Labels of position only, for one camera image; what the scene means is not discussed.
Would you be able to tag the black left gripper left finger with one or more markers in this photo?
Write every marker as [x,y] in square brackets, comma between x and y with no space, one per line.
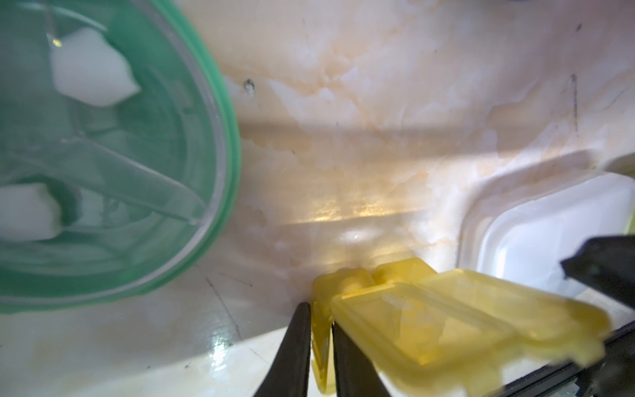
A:
[289,372]

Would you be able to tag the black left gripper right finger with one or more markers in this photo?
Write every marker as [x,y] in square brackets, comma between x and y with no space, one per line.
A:
[355,374]

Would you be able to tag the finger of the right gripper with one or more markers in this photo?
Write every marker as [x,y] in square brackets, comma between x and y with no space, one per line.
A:
[605,264]

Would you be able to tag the white square pillbox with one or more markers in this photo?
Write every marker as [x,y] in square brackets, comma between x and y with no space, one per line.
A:
[518,229]

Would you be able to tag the yellow small pillbox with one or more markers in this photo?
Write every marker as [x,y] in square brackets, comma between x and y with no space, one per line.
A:
[432,332]

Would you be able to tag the lime green square pillbox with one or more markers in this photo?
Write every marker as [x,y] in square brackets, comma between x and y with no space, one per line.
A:
[624,166]

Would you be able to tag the green round pillbox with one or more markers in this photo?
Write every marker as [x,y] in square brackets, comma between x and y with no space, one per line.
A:
[120,151]

